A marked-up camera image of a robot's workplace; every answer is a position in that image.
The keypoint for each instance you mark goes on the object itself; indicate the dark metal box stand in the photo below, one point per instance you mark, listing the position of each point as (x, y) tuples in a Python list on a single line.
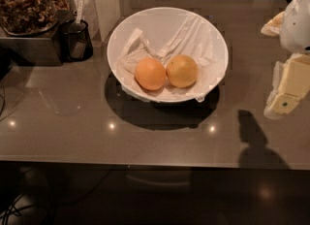
[(44, 49)]

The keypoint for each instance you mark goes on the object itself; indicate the white bowl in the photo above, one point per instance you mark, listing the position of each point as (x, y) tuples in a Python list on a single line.
[(145, 19)]

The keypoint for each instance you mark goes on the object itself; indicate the orange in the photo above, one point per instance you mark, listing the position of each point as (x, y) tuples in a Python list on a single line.
[(150, 74), (182, 71)]

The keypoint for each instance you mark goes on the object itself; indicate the white crumpled paper napkin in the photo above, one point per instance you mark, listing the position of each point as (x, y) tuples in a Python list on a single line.
[(193, 36)]

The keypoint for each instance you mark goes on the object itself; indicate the black mesh cup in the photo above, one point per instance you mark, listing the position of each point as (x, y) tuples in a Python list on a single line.
[(75, 41)]

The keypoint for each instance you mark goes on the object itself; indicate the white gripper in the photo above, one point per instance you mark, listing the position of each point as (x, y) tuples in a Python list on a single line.
[(295, 25)]

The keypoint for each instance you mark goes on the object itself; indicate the white spoon in cup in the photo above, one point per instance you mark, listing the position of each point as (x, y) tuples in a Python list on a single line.
[(78, 10)]

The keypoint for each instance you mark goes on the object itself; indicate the glass jar of granola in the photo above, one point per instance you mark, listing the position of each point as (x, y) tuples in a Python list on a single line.
[(30, 17)]

